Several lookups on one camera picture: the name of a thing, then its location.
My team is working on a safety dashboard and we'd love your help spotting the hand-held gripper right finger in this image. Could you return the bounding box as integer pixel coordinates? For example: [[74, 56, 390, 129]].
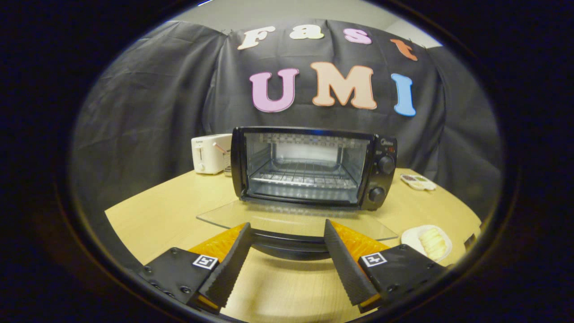
[[324, 219, 446, 314]]

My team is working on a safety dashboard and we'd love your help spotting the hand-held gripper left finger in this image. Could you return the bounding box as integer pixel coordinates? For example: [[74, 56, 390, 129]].
[[137, 222, 252, 314]]

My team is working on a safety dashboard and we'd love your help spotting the sliced pale food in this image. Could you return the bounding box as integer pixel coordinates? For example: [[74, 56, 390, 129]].
[[418, 228, 446, 260]]

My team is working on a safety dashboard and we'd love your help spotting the black toaster oven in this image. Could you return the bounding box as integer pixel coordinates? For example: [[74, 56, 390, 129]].
[[196, 126, 399, 261]]

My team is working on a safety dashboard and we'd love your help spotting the white pop-up toaster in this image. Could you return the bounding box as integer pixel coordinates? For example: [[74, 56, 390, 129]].
[[191, 133, 233, 175]]

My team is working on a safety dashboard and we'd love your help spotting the white round plate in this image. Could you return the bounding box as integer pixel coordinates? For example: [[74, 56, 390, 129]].
[[401, 225, 452, 263]]

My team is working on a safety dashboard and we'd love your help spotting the small white divided dish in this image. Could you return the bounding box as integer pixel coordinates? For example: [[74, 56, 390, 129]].
[[400, 174, 437, 191]]

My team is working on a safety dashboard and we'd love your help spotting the black backdrop cloth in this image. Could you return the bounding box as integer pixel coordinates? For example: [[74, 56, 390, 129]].
[[72, 19, 503, 274]]

